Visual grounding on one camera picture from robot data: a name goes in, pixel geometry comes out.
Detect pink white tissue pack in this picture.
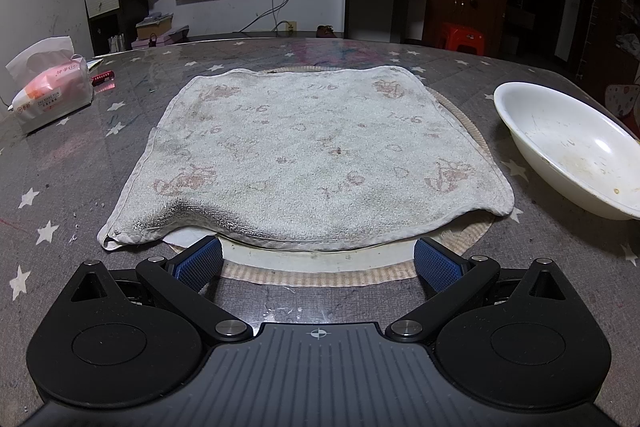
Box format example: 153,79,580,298
5,36,96,134

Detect stack of boxes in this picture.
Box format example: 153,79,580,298
131,12,191,50

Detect white bowl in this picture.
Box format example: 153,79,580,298
493,82,640,221

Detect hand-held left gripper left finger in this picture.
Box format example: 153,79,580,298
62,236,253,344

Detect red plastic stool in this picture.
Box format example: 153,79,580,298
437,23,487,56

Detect grey star-print tablecloth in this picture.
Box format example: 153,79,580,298
0,34,640,408

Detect red printed cloth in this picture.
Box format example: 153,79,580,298
604,72,640,142

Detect round beige mat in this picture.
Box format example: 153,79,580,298
162,66,497,286

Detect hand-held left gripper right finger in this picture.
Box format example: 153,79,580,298
385,237,576,343

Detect white patterned towel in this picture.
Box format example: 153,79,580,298
96,66,516,253

